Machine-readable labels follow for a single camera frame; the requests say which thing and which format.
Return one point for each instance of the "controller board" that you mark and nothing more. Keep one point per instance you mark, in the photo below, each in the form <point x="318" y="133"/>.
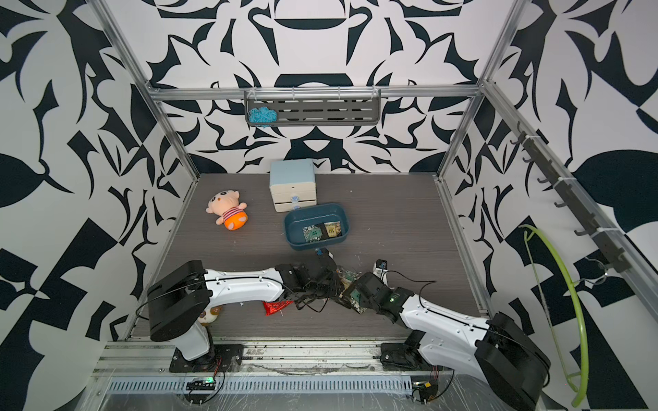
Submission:
<point x="201" y="385"/>
<point x="424" y="392"/>

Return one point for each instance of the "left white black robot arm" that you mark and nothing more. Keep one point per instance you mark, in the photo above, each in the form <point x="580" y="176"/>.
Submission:
<point x="176" y="302"/>

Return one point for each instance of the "white blue drawer cabinet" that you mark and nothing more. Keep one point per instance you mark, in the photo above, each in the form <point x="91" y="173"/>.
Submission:
<point x="292" y="184"/>

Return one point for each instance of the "yellow label tea bag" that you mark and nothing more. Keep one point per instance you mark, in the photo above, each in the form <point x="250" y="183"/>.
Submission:
<point x="333" y="229"/>

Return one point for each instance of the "teal plastic storage box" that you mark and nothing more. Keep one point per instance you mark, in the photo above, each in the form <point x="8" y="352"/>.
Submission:
<point x="295" y="220"/>

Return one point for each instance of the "blue scrunchie bundle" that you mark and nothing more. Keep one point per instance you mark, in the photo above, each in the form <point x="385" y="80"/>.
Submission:
<point x="262" y="116"/>

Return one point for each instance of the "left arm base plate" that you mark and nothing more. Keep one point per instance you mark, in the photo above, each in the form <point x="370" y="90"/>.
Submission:
<point x="222" y="357"/>

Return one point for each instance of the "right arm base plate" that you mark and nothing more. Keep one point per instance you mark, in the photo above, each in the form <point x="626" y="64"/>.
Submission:
<point x="403" y="357"/>

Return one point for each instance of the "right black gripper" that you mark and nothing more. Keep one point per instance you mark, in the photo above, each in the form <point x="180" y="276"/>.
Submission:
<point x="356" y="301"/>

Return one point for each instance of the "pink plush doll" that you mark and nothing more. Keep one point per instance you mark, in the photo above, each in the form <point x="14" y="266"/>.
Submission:
<point x="226" y="205"/>

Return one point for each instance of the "left controller board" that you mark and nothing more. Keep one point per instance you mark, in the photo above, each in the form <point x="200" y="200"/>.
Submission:
<point x="201" y="385"/>

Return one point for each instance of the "right controller board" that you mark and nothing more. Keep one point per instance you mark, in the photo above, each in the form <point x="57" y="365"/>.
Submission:
<point x="424" y="392"/>

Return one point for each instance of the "grey wall shelf rack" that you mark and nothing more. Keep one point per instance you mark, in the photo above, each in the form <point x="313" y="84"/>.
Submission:
<point x="320" y="106"/>

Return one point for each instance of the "white cable duct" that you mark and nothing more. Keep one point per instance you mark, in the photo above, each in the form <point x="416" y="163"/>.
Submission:
<point x="395" y="385"/>

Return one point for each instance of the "green label tea bag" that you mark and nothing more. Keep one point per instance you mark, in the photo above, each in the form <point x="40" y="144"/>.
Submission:
<point x="312" y="233"/>

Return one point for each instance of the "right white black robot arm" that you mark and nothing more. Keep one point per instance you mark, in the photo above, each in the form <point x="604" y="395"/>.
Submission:
<point x="495" y="350"/>

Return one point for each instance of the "brown white plush toy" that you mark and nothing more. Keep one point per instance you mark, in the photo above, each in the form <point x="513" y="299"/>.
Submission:
<point x="207" y="317"/>

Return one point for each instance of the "lower red tea bag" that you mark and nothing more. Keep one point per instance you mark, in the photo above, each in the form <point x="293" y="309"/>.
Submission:
<point x="275" y="307"/>

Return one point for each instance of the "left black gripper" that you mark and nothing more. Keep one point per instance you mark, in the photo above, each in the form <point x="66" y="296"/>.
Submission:
<point x="334" y="286"/>

